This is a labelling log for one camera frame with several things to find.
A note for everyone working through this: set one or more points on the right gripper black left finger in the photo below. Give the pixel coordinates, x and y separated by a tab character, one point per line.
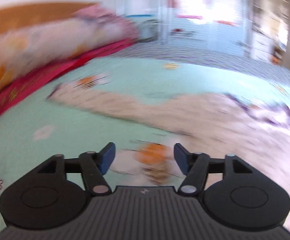
94	165

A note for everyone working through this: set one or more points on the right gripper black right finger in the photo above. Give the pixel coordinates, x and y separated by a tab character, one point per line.
195	167

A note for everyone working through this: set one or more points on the beige patterned pajama garment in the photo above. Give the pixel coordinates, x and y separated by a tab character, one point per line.
212	123

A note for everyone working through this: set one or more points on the green bee quilt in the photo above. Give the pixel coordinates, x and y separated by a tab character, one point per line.
39	127

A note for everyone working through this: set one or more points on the pink red blanket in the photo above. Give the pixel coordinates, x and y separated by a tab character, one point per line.
24	86

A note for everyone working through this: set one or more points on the purple dotted bedsheet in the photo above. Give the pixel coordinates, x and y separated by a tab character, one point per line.
208	58

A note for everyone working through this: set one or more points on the rolled floral duvet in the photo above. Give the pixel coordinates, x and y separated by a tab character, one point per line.
26	49

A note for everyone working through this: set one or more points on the pink checkered cloth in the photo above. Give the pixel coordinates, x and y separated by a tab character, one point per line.
104	15

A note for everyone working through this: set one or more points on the blue sliding wardrobe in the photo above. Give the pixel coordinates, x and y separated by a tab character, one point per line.
217	25

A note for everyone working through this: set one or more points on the wooden headboard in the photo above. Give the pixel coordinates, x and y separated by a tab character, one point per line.
28	14

